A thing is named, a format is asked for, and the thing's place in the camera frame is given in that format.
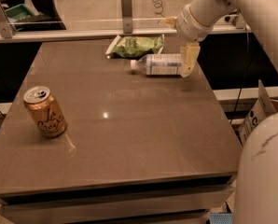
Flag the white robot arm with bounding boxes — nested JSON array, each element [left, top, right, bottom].
[[165, 0, 278, 224]]

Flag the middle metal railing bracket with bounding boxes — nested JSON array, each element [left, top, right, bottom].
[[120, 0, 132, 34]]

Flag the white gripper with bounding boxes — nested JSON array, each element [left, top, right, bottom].
[[159, 5, 213, 77]]

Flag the green jalapeno chip bag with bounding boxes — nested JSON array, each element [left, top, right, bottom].
[[105, 35, 164, 59]]

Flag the glass railing panel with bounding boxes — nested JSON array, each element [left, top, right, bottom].
[[1, 0, 193, 34]]

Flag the green plastic bin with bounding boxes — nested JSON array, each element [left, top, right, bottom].
[[5, 4, 35, 22]]

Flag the left metal railing bracket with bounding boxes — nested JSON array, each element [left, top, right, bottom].
[[0, 3, 15, 38]]

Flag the clear blue-label plastic bottle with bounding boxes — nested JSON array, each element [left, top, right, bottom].
[[131, 54, 182, 76]]

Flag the blue perforated step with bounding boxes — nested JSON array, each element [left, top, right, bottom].
[[209, 213, 233, 224]]

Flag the orange LaCroix soda can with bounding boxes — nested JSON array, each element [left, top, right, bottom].
[[23, 86, 67, 138]]

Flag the grey cabinet with drawers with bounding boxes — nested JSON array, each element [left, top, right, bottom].
[[0, 40, 242, 224]]

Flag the white Corovan cardboard box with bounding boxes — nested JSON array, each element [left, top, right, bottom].
[[238, 81, 278, 145]]

